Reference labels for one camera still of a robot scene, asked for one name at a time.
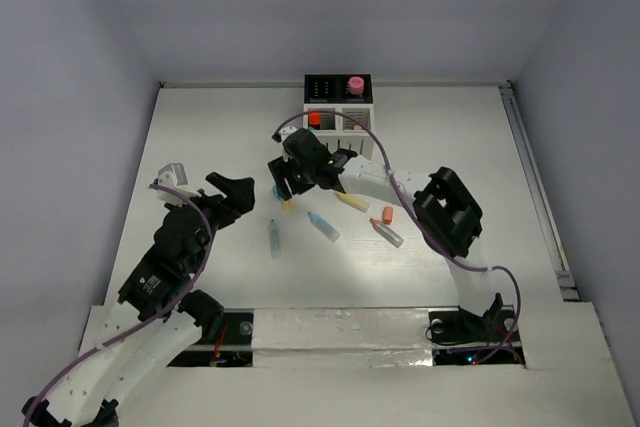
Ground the orange pastel highlighter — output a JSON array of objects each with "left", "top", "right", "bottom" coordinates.
[{"left": 370, "top": 218, "right": 404, "bottom": 248}]

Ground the orange marker cap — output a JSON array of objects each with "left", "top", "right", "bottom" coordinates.
[{"left": 382, "top": 206, "right": 394, "bottom": 225}]

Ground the black slatted organizer box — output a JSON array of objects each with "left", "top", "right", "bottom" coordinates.
[{"left": 304, "top": 74, "right": 374, "bottom": 104}]

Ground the white slatted organizer box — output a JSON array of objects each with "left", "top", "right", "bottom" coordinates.
[{"left": 302, "top": 104, "right": 375, "bottom": 160}]

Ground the pink capped glue bottle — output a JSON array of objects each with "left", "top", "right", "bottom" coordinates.
[{"left": 347, "top": 76, "right": 366, "bottom": 96}]

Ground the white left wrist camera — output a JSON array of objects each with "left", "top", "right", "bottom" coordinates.
[{"left": 151, "top": 163, "right": 196, "bottom": 206}]

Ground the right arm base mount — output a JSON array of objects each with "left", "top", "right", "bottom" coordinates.
[{"left": 425, "top": 294, "right": 526, "bottom": 366}]

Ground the blue pastel highlighter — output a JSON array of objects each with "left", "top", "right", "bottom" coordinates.
[{"left": 308, "top": 212, "right": 340, "bottom": 242}]

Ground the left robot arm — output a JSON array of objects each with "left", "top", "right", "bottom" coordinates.
[{"left": 22, "top": 170, "right": 255, "bottom": 426}]

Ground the black orange capped highlighter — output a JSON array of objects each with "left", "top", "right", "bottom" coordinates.
[{"left": 307, "top": 112, "right": 322, "bottom": 130}]

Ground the yellow pastel highlighter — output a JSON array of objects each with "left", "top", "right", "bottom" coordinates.
[{"left": 335, "top": 192, "right": 370, "bottom": 213}]

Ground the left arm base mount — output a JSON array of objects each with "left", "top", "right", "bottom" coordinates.
[{"left": 171, "top": 290, "right": 254, "bottom": 368}]

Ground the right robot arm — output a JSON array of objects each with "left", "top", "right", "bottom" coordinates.
[{"left": 268, "top": 127, "right": 502, "bottom": 339}]

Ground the green pastel highlighter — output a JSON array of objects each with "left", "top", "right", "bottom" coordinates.
[{"left": 268, "top": 219, "right": 282, "bottom": 260}]

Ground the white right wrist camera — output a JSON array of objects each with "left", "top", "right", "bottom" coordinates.
[{"left": 271, "top": 131, "right": 291, "bottom": 144}]

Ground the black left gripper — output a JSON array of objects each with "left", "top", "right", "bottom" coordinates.
[{"left": 169, "top": 172, "right": 256, "bottom": 271}]

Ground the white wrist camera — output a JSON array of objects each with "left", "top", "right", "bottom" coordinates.
[
  {"left": 271, "top": 131, "right": 291, "bottom": 144},
  {"left": 151, "top": 163, "right": 196, "bottom": 206}
]

